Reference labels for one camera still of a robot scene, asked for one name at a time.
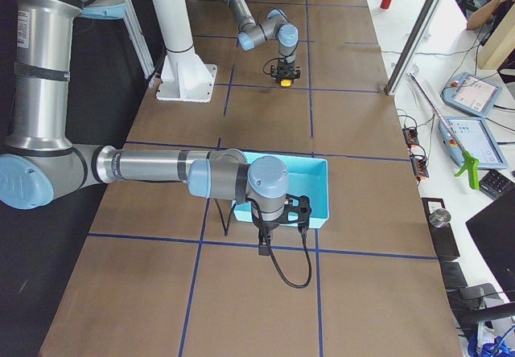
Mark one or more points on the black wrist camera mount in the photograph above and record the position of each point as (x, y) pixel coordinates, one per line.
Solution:
(297, 210)

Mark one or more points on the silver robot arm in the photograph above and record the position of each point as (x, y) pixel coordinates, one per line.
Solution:
(44, 165)
(276, 27)

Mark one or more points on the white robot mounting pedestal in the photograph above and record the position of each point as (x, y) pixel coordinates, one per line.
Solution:
(185, 77)

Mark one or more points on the upper teach pendant tablet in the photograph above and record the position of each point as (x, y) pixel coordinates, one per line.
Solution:
(471, 95)

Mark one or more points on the black calculator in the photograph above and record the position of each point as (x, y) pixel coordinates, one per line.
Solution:
(494, 184)

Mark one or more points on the small metal cup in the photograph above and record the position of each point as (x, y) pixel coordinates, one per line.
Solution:
(439, 218)

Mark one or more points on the lower teach pendant tablet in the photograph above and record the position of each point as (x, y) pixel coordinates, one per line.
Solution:
(474, 134)

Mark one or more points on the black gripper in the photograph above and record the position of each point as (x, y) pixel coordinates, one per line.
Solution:
(265, 226)
(285, 68)

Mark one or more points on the aluminium frame post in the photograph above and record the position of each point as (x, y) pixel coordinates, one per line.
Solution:
(419, 29)

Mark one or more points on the black orange connector board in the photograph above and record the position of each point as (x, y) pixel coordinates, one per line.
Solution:
(417, 154)

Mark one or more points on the green handled reacher grabber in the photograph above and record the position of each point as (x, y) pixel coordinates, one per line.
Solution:
(470, 163)

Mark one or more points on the light blue plastic bin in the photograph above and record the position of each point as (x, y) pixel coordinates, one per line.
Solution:
(309, 177)

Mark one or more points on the teach pendant tablet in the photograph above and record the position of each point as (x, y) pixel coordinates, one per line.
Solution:
(471, 95)
(474, 134)

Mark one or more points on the person forearm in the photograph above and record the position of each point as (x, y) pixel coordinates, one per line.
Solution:
(482, 15)

